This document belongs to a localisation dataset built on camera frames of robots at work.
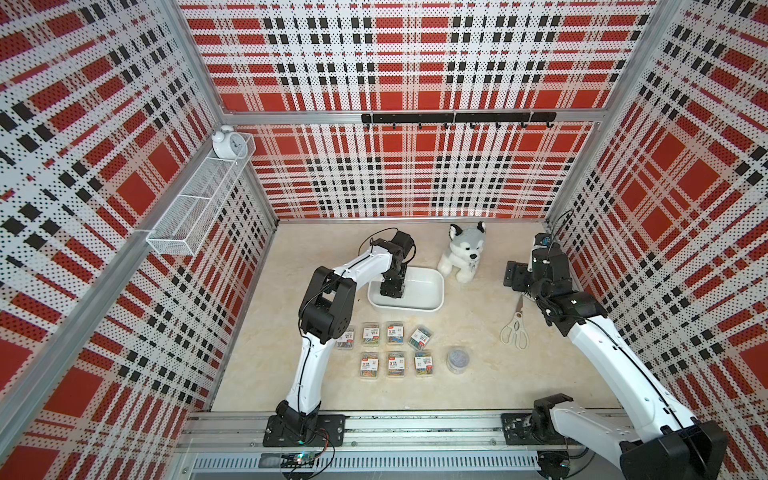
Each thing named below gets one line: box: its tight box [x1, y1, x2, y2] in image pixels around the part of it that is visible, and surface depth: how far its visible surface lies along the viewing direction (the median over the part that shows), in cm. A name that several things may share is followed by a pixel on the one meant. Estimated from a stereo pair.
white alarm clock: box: [211, 125, 248, 159], surface depth 82 cm
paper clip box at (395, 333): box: [386, 320, 405, 346], surface depth 90 cm
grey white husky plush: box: [437, 221, 487, 283], surface depth 92 cm
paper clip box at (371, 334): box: [362, 322, 381, 347], surface depth 90 cm
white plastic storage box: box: [367, 266, 445, 313], surface depth 100 cm
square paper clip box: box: [414, 352, 434, 378], surface depth 84 cm
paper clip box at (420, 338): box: [408, 326, 433, 351], surface depth 90 cm
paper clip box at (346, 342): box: [336, 325, 355, 351], surface depth 89 cm
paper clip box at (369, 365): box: [360, 352, 379, 379], surface depth 84 cm
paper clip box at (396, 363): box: [387, 351, 405, 377], surface depth 84 cm
